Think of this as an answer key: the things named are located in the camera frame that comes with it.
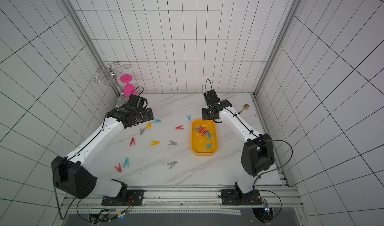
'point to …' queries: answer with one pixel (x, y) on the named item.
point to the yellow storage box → (204, 137)
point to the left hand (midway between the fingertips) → (142, 119)
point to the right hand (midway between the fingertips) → (201, 114)
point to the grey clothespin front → (172, 163)
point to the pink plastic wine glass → (129, 89)
